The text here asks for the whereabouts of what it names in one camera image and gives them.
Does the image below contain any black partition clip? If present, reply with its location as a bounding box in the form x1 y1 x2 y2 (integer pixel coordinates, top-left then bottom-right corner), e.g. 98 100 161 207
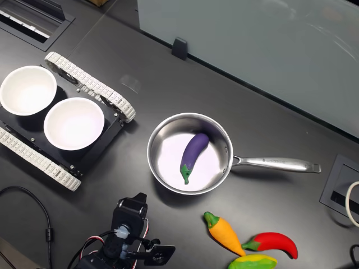
171 37 188 61

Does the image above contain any red white black servo wire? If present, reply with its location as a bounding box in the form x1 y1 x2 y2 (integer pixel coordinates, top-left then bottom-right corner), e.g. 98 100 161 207
139 217 151 245
79 234 113 259

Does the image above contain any black square gripper camera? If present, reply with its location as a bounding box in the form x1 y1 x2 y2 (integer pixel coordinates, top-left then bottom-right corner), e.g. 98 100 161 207
142 243 176 266

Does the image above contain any thin black cable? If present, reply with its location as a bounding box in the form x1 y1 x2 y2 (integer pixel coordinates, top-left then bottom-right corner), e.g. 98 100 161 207
349 244 359 267

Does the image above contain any orange toy carrot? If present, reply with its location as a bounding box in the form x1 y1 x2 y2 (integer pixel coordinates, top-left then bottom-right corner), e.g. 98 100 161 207
203 211 247 257

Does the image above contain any purple toy aubergine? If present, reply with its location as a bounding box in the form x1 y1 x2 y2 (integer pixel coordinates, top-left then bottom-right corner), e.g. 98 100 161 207
179 133 210 185

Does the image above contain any long black cable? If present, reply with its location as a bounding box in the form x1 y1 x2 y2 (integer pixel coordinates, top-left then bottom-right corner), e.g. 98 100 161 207
0 185 54 269

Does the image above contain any white power strip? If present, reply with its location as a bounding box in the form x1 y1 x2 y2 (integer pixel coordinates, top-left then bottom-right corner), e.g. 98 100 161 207
0 10 50 39

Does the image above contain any white bowl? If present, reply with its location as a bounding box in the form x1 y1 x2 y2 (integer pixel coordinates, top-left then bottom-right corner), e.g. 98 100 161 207
43 97 106 151
0 65 58 117

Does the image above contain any frosted glass partition panel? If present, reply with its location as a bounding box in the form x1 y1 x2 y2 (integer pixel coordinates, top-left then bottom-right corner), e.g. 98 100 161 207
136 0 359 138

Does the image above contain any yellow green toy corn cob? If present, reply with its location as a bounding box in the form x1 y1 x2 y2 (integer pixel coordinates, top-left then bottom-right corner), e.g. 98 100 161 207
227 254 278 269

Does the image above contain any black vehicle with white tracks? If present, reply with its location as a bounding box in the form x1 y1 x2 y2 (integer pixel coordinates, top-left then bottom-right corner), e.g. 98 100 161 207
0 51 137 193

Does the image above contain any red toy chilli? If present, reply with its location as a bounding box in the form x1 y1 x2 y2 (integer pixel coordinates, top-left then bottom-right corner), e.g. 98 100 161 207
241 231 298 260

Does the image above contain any steel pan with long handle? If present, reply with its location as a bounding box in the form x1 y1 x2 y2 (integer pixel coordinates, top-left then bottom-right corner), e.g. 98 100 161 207
146 112 322 196

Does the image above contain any pale grey putty lump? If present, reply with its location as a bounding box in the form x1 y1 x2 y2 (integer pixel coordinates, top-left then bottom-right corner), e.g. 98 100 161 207
116 225 130 239

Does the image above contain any black table cable box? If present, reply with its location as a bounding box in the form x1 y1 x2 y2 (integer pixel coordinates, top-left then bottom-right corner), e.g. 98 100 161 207
319 153 359 219
0 0 76 52

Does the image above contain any thick white cable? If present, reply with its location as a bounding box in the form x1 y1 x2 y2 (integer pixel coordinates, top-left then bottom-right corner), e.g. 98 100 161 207
344 180 359 228

